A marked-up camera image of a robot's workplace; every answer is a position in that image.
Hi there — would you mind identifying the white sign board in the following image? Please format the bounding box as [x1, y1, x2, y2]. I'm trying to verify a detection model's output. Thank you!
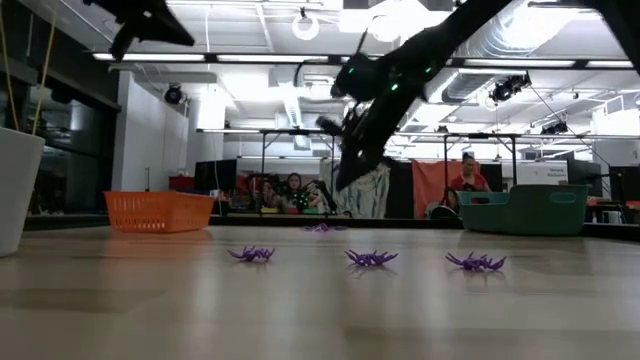
[517, 160, 569, 185]

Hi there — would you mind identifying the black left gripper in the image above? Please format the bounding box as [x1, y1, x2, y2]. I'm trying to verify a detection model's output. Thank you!
[82, 0, 196, 61]

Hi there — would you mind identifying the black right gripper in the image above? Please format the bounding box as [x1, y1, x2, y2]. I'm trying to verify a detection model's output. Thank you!
[315, 94, 416, 192]

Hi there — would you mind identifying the black track spotlight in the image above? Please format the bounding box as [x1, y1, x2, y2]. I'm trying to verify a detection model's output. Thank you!
[488, 73, 532, 104]
[539, 119, 570, 135]

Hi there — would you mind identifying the black computer monitor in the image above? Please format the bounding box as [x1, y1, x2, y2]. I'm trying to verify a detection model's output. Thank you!
[608, 164, 640, 202]
[567, 158, 604, 197]
[193, 158, 239, 192]

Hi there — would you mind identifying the black fabric panel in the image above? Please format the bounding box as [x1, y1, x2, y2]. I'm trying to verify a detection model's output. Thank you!
[387, 160, 415, 220]

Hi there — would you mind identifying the white patterned cloth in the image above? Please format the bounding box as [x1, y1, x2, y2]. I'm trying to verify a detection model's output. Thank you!
[344, 162, 391, 220]

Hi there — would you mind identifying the pale grey plastic bin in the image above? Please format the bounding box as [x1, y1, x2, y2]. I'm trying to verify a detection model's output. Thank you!
[0, 127, 46, 259]

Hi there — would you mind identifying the orange fabric panel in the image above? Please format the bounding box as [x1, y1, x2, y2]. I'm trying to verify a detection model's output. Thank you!
[412, 159, 504, 220]

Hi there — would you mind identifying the teal plastic bin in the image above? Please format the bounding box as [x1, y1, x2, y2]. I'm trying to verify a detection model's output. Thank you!
[456, 183, 591, 237]

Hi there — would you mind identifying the black background rig frame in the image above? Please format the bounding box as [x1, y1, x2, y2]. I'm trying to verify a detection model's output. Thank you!
[442, 132, 519, 194]
[259, 128, 336, 217]

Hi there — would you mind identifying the person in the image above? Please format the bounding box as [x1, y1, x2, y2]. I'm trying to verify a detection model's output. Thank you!
[282, 172, 321, 214]
[257, 179, 284, 214]
[448, 152, 494, 209]

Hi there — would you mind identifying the white ceiling ring lamp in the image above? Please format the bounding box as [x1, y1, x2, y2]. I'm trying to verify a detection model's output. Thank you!
[292, 12, 321, 41]

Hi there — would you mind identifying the red slanted board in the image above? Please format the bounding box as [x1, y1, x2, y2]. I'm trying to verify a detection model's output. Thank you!
[234, 174, 259, 197]

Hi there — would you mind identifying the silver ventilation duct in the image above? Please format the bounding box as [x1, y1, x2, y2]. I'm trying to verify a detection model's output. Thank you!
[439, 0, 576, 104]

